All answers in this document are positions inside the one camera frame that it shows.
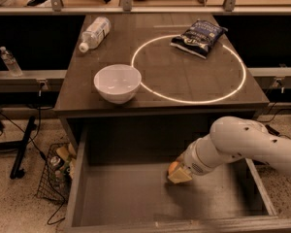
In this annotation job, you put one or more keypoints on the open grey wooden drawer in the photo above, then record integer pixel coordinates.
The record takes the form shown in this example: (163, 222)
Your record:
(121, 182)

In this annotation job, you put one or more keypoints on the black power adapter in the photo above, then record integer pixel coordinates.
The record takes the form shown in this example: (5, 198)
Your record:
(272, 130)

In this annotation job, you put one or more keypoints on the grey metal rail shelf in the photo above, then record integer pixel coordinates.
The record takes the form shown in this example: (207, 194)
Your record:
(32, 81)

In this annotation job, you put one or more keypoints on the small standing water bottle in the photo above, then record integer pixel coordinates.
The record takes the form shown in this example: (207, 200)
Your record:
(10, 62)

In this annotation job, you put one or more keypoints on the white ceramic bowl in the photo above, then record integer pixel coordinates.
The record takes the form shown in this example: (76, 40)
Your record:
(118, 83)

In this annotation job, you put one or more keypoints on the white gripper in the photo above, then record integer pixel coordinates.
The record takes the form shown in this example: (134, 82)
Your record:
(193, 163)

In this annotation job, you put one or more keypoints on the soda can in basket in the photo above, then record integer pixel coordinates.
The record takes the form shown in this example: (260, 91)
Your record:
(56, 162)

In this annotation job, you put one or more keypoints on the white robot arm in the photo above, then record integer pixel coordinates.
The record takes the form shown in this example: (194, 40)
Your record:
(231, 139)

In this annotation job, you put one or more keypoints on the black stand leg left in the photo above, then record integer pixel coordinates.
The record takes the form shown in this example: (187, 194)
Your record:
(20, 146)

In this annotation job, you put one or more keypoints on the orange fruit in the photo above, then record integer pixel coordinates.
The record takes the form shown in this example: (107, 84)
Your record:
(172, 167)

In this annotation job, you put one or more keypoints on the dark blue chip bag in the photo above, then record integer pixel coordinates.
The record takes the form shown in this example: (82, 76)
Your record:
(199, 38)

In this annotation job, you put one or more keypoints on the dark wooden counter cabinet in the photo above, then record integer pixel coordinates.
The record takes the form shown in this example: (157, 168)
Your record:
(173, 81)

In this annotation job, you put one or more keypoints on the black wire basket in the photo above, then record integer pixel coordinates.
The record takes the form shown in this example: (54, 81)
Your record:
(55, 185)

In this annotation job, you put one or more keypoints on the clear plastic water bottle lying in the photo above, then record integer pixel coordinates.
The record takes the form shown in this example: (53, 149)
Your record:
(94, 34)

